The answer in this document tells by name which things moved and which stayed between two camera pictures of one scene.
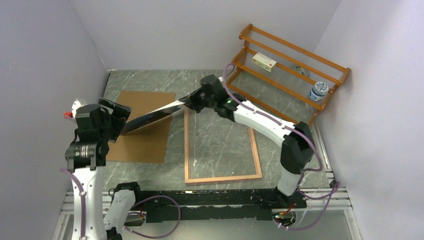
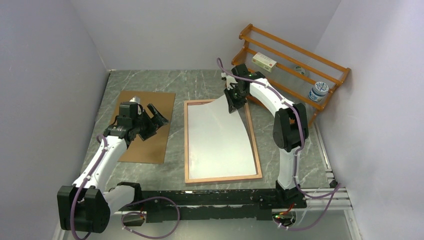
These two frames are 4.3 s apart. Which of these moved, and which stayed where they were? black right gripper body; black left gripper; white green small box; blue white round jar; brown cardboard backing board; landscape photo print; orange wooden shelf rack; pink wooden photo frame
Moved: black left gripper; black right gripper body; landscape photo print
Stayed: pink wooden photo frame; white green small box; blue white round jar; brown cardboard backing board; orange wooden shelf rack
